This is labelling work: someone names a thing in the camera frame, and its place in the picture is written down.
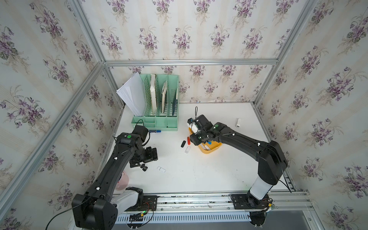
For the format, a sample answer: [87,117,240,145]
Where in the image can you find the aluminium front rail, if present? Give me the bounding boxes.
[145,190,314,213]

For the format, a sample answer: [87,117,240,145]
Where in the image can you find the white paper stack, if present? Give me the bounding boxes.
[116,73,146,117]

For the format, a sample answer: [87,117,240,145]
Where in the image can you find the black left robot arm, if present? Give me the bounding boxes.
[70,120,158,230]

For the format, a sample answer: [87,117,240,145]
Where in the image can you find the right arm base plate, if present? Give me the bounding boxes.
[230,192,273,210]

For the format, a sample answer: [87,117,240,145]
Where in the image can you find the green desk file organizer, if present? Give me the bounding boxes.
[131,74,179,132]

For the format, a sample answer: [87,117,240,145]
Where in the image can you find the black binder clips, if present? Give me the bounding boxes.
[140,164,148,172]

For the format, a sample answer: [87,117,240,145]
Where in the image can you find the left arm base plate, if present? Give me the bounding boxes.
[126,187,158,211]

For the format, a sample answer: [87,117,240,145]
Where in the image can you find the yellow plastic storage box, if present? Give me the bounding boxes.
[188,128,222,154]

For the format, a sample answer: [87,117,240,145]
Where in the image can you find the pink pen cup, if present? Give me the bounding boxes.
[115,171,129,191]

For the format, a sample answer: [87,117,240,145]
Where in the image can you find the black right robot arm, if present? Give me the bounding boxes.
[186,107,291,203]

